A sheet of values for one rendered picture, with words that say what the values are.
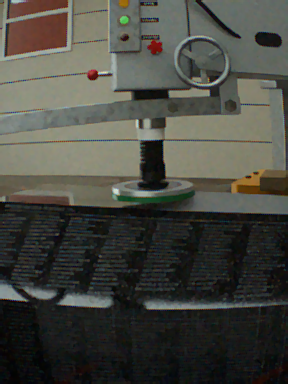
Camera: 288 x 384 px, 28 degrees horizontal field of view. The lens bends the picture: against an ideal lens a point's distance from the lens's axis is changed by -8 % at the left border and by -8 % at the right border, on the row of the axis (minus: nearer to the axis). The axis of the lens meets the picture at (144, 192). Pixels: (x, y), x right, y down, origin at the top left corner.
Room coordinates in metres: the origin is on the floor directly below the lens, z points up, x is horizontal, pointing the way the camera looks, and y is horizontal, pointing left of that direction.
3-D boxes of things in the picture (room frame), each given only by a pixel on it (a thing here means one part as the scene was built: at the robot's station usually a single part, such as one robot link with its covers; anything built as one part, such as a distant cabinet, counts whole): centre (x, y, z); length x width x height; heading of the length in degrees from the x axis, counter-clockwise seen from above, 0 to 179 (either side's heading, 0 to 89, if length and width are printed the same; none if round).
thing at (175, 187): (1.59, -0.02, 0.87); 0.21 x 0.21 x 0.01
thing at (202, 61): (1.48, -0.15, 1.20); 0.15 x 0.10 x 0.15; 94
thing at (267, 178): (2.08, -0.48, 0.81); 0.20 x 0.10 x 0.05; 162
